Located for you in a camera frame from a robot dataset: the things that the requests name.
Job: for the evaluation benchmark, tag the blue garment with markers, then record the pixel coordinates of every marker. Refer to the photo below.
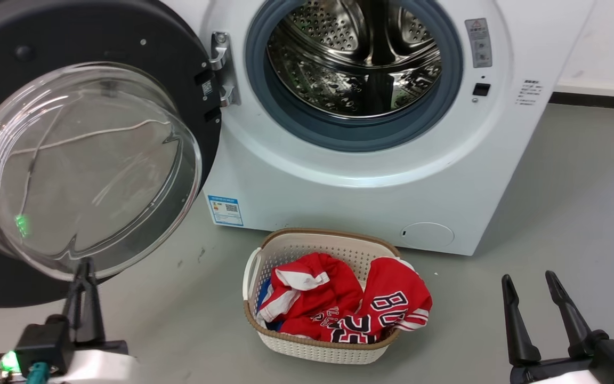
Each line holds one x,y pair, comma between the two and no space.
271,304

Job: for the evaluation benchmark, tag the metal door hinge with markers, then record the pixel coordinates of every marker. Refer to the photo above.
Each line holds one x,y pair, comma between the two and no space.
225,69

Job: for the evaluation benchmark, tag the white front-load washing machine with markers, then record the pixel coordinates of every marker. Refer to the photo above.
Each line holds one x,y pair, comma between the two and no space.
339,205

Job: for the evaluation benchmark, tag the round white filter cover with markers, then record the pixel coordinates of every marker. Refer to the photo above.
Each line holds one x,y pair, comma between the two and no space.
427,235

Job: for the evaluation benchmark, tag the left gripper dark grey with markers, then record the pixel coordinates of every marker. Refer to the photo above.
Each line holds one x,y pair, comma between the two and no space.
110,346

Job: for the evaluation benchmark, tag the red jersey with white trim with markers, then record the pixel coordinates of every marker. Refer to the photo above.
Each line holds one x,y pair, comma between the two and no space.
328,298

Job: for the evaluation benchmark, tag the cream plastic laundry basket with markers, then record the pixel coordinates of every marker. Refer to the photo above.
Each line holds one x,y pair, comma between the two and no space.
317,352

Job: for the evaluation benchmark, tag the black round glass washer door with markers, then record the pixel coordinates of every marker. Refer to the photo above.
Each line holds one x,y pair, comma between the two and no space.
99,32

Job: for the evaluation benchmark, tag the small white QR sticker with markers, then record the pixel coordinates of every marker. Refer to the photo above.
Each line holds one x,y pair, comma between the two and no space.
207,88

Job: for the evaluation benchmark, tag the teal left camera connector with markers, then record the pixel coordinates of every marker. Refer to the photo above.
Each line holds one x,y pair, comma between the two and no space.
38,373

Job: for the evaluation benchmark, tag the grey warning sticker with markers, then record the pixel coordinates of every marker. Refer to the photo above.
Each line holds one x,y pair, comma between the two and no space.
478,42

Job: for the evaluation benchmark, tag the steel washer drum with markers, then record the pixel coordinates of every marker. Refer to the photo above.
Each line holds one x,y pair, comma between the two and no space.
339,80

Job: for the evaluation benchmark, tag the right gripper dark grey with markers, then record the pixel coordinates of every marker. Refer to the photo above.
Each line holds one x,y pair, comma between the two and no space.
552,373

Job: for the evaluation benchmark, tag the blue energy label sticker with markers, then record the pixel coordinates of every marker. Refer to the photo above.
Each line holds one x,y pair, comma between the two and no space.
225,210

